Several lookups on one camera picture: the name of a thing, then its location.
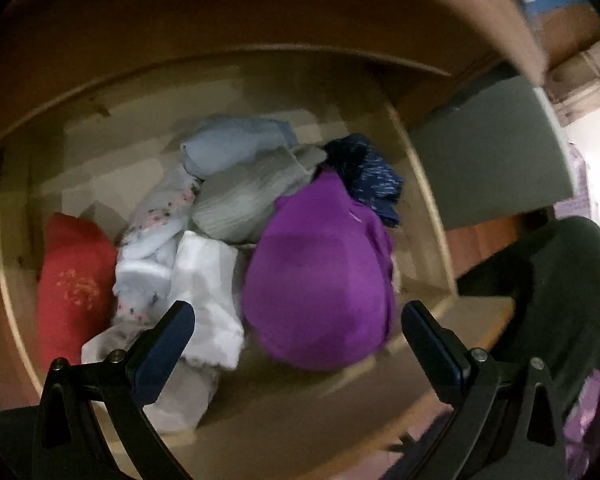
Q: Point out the white floral underwear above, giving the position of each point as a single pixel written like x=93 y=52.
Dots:
x=150 y=240

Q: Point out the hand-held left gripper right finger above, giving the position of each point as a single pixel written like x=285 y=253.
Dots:
x=432 y=345

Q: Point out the light blue underwear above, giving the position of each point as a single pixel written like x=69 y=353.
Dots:
x=230 y=145

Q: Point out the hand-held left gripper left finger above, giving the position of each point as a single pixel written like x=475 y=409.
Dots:
x=162 y=350

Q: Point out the grey underwear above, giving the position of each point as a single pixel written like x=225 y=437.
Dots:
x=240 y=200

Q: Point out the navy speckled underwear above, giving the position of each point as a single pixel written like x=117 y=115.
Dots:
x=365 y=175

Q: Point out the purple underwear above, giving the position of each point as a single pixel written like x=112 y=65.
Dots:
x=315 y=280

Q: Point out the wooden drawer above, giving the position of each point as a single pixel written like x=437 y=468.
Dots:
x=290 y=410

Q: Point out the person's dark trouser leg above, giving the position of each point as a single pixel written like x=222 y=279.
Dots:
x=555 y=300

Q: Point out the red underwear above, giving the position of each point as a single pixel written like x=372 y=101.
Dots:
x=72 y=280

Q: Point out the plain white underwear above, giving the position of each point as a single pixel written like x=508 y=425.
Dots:
x=205 y=285

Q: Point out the person's purple printed clothing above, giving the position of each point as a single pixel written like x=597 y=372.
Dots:
x=585 y=420

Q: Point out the brown wooden nightstand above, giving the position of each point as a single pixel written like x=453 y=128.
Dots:
x=230 y=5

